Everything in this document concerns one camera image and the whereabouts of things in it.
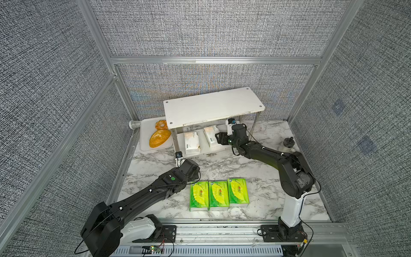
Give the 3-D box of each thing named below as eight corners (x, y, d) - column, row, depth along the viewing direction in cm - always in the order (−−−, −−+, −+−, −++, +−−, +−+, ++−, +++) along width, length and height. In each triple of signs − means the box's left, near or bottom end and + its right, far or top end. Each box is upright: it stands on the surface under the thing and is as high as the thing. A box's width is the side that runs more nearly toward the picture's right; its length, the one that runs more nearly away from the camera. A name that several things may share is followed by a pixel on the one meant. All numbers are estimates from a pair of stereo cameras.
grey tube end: (129, 129, 117) (127, 126, 114) (131, 123, 121) (129, 120, 118) (139, 129, 117) (137, 126, 114) (141, 123, 121) (139, 120, 118)
